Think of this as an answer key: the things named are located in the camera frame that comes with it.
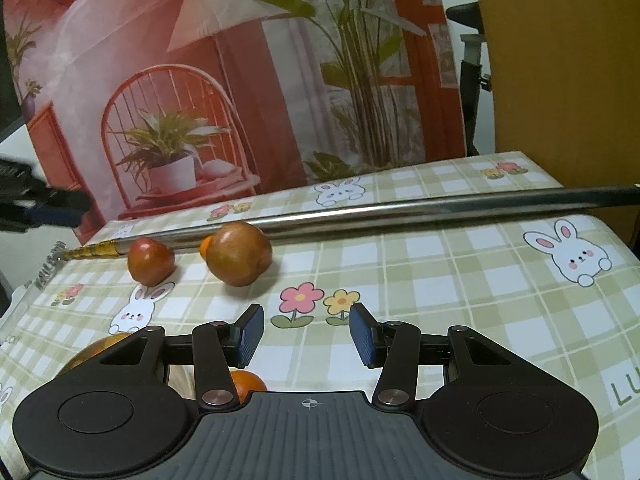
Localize checkered bunny tablecloth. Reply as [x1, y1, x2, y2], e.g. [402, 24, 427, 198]
[0, 149, 640, 480]

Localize dark red tomato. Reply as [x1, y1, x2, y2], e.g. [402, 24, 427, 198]
[127, 237, 177, 287]

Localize black exercise bike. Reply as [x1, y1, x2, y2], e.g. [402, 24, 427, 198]
[446, 1, 492, 156]

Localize green yellow pear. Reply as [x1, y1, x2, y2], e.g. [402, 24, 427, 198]
[56, 333, 128, 376]

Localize small orange tangerine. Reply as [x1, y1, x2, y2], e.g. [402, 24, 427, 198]
[230, 370, 268, 403]

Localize printed room backdrop cloth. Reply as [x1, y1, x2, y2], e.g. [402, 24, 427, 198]
[1, 0, 466, 242]

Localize telescopic metal pole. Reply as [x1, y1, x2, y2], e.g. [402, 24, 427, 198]
[60, 185, 640, 262]

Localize large brown red apple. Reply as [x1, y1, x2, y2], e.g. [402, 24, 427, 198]
[204, 221, 272, 287]

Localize wooden board panel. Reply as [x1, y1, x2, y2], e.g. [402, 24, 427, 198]
[464, 0, 640, 189]

